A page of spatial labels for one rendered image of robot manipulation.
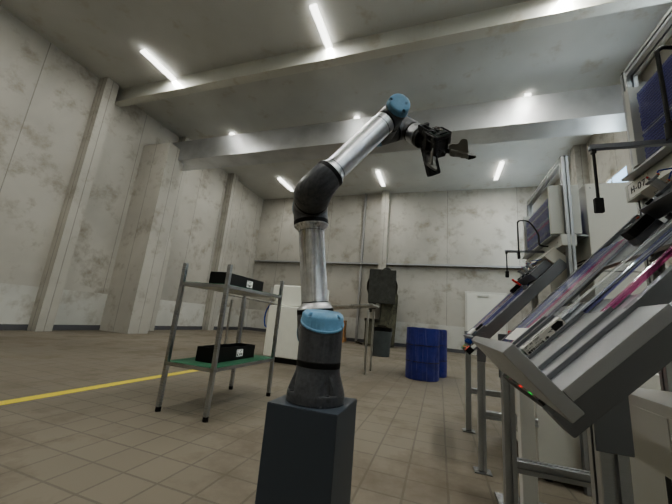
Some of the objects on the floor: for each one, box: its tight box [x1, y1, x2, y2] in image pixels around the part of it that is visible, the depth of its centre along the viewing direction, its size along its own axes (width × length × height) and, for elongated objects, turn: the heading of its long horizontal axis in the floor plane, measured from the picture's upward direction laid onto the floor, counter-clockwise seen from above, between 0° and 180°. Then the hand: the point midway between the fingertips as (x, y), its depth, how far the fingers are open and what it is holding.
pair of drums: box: [405, 326, 447, 382], centre depth 499 cm, size 64×104×76 cm, turn 4°
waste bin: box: [371, 327, 393, 357], centre depth 753 cm, size 53×53×67 cm
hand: (456, 166), depth 98 cm, fingers open, 14 cm apart
